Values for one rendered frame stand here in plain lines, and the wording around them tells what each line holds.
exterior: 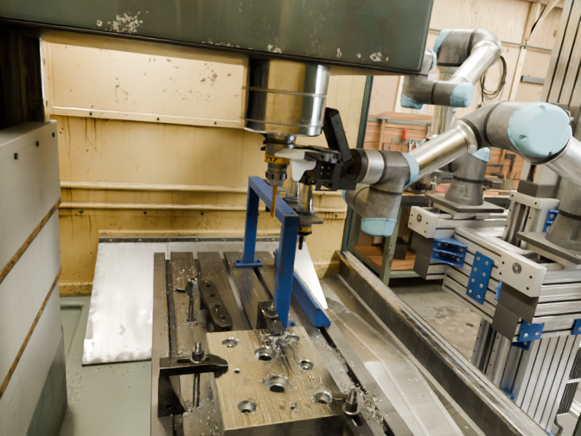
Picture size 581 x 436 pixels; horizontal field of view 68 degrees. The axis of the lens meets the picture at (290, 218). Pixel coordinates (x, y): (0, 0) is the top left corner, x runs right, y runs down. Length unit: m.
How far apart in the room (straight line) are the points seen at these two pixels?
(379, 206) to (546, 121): 0.41
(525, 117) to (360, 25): 0.50
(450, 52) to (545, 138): 0.78
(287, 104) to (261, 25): 0.13
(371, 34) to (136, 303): 1.29
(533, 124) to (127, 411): 1.26
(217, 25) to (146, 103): 1.15
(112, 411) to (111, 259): 0.66
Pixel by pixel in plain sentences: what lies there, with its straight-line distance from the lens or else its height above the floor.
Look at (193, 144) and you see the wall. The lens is 1.83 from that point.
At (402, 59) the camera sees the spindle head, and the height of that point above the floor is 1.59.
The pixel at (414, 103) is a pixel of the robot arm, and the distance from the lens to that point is 1.49.
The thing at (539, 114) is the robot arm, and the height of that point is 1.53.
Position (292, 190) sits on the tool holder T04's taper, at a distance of 1.23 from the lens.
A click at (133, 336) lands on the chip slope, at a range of 1.63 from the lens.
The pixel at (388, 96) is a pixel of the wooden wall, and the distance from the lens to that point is 3.95.
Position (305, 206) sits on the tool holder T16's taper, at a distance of 1.13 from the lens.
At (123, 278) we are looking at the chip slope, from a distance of 1.79.
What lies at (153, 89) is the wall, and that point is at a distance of 1.80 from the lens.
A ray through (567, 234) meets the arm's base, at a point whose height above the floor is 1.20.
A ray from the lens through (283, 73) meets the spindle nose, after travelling 0.75.
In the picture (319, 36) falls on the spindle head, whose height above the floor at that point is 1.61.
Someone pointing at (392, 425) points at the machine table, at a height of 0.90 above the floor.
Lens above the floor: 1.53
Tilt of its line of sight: 17 degrees down
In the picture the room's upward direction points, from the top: 6 degrees clockwise
